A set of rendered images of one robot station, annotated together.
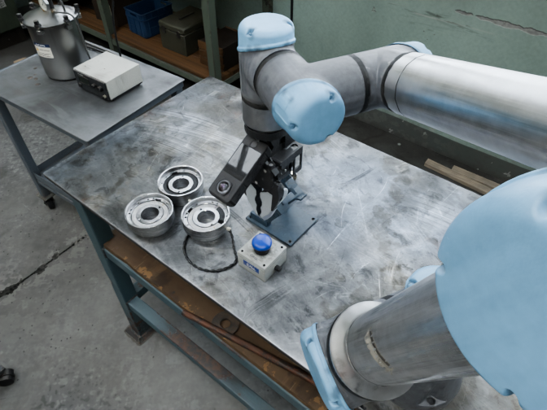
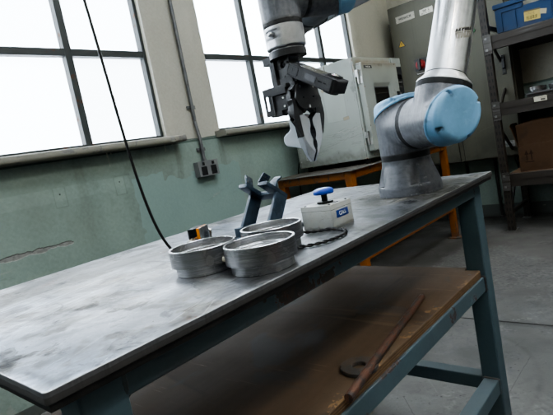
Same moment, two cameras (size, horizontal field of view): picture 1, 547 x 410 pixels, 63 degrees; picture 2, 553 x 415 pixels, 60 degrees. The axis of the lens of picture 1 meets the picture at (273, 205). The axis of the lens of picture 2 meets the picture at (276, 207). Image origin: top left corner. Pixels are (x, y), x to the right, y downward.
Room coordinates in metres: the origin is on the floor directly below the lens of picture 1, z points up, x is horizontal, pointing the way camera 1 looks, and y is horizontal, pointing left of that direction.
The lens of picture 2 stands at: (0.58, 0.94, 0.96)
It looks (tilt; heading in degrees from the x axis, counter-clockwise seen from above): 7 degrees down; 274
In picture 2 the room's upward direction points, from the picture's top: 11 degrees counter-clockwise
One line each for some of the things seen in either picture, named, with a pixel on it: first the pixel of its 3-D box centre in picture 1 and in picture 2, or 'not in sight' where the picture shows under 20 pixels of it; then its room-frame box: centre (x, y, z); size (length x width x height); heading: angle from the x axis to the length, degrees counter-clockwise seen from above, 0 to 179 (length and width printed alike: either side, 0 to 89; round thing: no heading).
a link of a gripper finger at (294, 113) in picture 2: not in sight; (299, 114); (0.57, 0.04, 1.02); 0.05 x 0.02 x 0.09; 50
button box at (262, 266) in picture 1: (264, 257); (328, 212); (0.54, 0.02, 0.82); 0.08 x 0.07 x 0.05; 52
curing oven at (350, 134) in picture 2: not in sight; (354, 114); (0.16, -2.40, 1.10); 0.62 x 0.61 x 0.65; 52
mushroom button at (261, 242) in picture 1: (261, 247); (324, 200); (0.55, 0.02, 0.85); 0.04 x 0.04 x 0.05
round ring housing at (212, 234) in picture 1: (206, 219); (272, 236); (0.65, 0.15, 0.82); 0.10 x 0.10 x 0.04
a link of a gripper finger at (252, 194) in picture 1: (262, 191); (296, 139); (0.58, 0.02, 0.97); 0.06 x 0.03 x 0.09; 140
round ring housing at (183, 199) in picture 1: (181, 186); (204, 256); (0.75, 0.22, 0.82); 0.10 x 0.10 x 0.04
